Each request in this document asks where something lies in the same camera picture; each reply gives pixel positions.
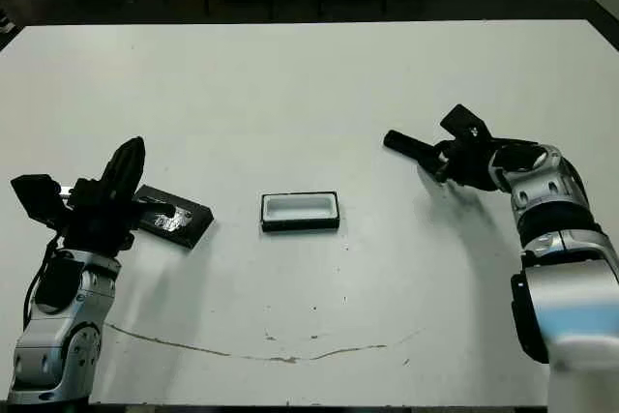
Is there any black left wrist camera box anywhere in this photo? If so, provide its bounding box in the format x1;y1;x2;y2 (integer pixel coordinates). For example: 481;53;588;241
10;173;65;229

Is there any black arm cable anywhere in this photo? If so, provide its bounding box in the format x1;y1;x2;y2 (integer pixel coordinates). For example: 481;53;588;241
22;233;57;332
486;135;541;149

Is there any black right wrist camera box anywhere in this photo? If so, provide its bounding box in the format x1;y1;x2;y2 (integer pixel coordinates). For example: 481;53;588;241
438;103;490;144

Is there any black box base white insert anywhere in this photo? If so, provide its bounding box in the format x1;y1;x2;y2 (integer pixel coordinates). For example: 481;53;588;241
260;190;341;234

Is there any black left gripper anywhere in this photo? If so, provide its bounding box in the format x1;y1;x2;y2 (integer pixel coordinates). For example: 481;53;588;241
60;136;178;255

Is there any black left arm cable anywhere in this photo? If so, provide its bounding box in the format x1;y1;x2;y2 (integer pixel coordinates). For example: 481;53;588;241
22;233;57;332

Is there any black box lid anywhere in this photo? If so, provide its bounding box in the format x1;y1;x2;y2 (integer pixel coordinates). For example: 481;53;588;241
131;184;216;251

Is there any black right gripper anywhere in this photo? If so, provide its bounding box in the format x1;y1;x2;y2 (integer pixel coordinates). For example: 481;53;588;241
418;136;504;187

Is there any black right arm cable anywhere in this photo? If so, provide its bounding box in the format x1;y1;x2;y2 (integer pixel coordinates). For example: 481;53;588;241
486;135;541;149

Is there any black slim camera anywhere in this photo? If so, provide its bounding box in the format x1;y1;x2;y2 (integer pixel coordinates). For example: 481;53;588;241
382;129;436;170

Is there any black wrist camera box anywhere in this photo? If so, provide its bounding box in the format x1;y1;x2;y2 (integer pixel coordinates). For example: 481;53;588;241
10;173;65;229
438;103;490;144

